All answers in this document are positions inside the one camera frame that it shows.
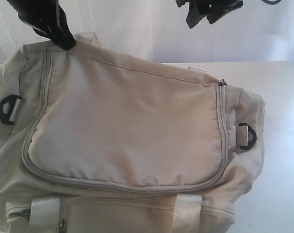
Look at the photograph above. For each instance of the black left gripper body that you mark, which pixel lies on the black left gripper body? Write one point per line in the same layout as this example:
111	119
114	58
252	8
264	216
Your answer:
36	12

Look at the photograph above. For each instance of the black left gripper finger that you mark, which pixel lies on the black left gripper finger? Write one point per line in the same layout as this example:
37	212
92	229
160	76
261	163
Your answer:
46	31
60	33

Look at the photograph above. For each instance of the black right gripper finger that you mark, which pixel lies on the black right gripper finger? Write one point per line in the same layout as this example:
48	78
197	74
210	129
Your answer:
222	15
195	17

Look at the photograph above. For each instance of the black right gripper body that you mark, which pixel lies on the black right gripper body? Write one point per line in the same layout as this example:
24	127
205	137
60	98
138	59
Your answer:
212	2

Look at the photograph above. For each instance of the beige fabric duffel bag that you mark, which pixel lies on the beige fabric duffel bag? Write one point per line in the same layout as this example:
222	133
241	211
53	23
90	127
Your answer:
93	141

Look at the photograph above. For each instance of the white curtain backdrop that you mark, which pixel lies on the white curtain backdrop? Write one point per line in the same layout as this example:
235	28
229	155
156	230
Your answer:
157	30

